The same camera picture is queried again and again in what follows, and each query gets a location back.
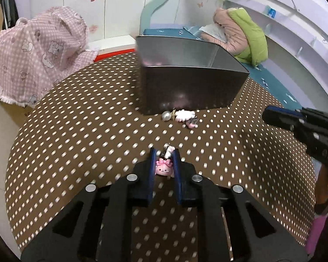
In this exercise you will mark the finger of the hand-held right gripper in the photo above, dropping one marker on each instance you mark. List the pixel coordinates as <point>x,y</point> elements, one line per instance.
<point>283,117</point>

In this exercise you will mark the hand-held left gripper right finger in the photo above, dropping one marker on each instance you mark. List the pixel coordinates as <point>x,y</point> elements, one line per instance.
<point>178,177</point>

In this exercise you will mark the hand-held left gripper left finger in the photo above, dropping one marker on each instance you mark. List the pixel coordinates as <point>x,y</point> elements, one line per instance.
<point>152,174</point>

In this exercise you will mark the grey metal tin box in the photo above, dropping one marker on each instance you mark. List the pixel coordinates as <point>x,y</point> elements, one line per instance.
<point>191,87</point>

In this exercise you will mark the person's right forearm pink sleeve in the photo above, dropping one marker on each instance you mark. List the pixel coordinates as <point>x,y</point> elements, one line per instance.
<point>318,232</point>

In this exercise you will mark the person's right hand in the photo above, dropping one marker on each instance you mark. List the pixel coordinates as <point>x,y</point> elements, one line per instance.
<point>324,185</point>

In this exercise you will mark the small pink dark charm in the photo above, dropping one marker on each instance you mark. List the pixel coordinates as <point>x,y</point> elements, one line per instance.
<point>192,123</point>

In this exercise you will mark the silver pearl pendant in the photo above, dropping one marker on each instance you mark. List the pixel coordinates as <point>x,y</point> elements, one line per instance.
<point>166,116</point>

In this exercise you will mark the white pink plush charm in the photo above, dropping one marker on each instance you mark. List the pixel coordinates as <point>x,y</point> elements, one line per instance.
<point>184,114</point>

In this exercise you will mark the round table polka dot cloth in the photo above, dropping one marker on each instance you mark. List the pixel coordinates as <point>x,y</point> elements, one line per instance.
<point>84,131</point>

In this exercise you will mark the pink and green bedding roll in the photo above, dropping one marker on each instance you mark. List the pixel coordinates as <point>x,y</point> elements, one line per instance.
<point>251,38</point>

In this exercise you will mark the pink padded jacket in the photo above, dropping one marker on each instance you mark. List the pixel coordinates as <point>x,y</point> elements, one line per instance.
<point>229,32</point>

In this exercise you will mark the small blue box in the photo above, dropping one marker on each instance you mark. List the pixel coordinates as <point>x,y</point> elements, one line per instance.
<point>271,11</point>

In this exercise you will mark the white paper sheet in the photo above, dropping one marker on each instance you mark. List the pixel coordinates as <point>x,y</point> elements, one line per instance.
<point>214,32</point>

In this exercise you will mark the small pink butterfly sticker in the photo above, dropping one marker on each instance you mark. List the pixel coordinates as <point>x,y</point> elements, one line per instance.
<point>199,5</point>

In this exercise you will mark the pink checked bear blanket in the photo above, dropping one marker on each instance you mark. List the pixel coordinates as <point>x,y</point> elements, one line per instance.
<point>35,54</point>

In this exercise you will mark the white wardrobe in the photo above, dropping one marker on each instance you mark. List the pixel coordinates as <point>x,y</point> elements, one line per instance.
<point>120,8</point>

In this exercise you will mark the white wall shelf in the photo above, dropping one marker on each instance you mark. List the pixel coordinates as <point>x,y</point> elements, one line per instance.
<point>295,32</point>

